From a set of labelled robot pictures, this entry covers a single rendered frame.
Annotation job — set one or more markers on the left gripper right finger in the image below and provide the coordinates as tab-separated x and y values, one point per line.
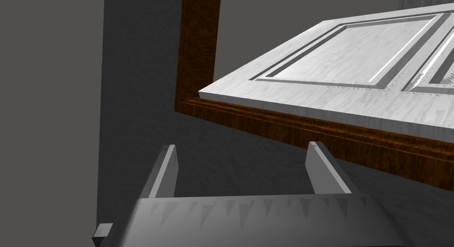
324	172

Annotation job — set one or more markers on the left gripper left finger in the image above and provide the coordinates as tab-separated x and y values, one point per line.
164	176

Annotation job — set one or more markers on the white panelled door leaf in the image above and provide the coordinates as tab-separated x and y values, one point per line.
354	62

